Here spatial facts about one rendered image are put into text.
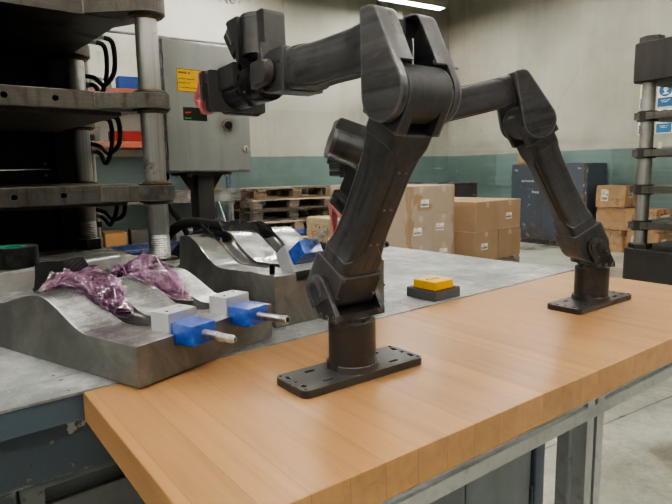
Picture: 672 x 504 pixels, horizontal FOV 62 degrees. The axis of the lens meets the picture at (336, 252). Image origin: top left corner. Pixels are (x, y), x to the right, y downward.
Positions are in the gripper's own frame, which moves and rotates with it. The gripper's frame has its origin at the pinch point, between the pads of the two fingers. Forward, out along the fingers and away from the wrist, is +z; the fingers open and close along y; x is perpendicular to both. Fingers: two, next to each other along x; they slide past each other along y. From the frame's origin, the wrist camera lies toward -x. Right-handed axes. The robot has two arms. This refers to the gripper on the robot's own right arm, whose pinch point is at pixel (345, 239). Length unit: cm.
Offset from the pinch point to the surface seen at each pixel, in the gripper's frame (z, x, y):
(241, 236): 15.8, -22.6, 6.2
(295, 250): 0.1, 2.1, 13.1
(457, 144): 215, -498, -740
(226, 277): 14.4, -8.4, 17.3
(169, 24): 157, -654, -258
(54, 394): 9, 14, 54
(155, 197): 32, -63, 8
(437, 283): 3.9, 11.6, -18.6
